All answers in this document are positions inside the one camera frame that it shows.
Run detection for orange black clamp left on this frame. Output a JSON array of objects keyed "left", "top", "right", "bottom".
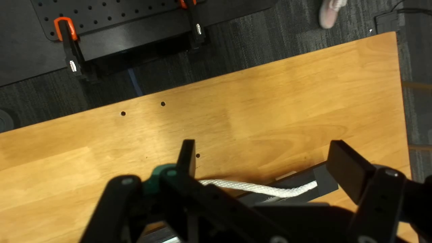
[{"left": 52, "top": 17, "right": 85, "bottom": 77}]

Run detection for long black rail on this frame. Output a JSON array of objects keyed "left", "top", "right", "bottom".
[{"left": 238, "top": 164, "right": 338, "bottom": 207}]

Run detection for white braided rope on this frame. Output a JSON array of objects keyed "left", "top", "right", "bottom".
[{"left": 198, "top": 179, "right": 318, "bottom": 199}]

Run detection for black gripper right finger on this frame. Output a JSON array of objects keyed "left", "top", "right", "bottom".
[{"left": 326, "top": 141, "right": 375, "bottom": 204}]

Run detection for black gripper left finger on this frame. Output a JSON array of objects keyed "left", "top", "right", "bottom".
[{"left": 176, "top": 139, "right": 195, "bottom": 177}]

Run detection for orange black clamp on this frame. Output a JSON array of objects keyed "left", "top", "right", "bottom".
[
  {"left": 178, "top": 0, "right": 206, "bottom": 49},
  {"left": 52, "top": 17, "right": 85, "bottom": 77}
]

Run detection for orange black clamp right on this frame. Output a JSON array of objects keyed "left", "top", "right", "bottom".
[{"left": 178, "top": 0, "right": 206, "bottom": 49}]

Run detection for black perforated board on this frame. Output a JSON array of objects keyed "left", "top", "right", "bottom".
[{"left": 29, "top": 0, "right": 278, "bottom": 61}]

